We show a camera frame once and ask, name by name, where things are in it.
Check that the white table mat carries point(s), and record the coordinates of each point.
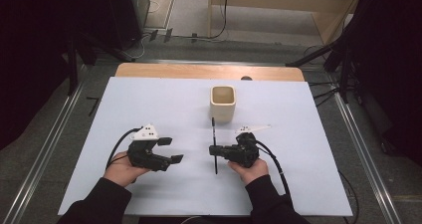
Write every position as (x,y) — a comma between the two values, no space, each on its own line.
(166,101)

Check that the black metal stand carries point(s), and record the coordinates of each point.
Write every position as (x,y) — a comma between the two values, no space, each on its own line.
(345,71)
(72,68)

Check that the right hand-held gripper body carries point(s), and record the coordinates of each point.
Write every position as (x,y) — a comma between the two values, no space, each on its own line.
(244,151)

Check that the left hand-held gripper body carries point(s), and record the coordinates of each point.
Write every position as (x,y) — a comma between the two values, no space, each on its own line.
(146,157)

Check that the cream square pen holder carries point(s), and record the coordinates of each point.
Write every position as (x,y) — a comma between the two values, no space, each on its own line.
(222,112)

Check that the metal floor rail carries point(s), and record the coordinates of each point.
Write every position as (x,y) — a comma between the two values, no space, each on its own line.
(49,141)
(365,157)

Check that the person's left hand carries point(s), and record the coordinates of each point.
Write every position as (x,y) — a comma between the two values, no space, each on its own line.
(121,171)

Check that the black floor bracket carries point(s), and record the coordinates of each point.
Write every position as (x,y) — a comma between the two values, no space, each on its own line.
(168,35)
(153,35)

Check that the person's right hand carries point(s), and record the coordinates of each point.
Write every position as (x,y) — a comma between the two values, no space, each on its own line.
(252,174)

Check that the black curtain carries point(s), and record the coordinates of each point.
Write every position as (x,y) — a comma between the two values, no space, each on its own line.
(391,68)
(33,51)

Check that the black pen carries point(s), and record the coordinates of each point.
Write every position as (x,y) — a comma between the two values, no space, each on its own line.
(214,134)

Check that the black cabinet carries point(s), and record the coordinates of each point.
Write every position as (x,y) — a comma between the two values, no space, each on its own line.
(127,15)

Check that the wooden shelf unit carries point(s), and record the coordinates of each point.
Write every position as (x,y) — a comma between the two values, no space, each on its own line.
(331,21)

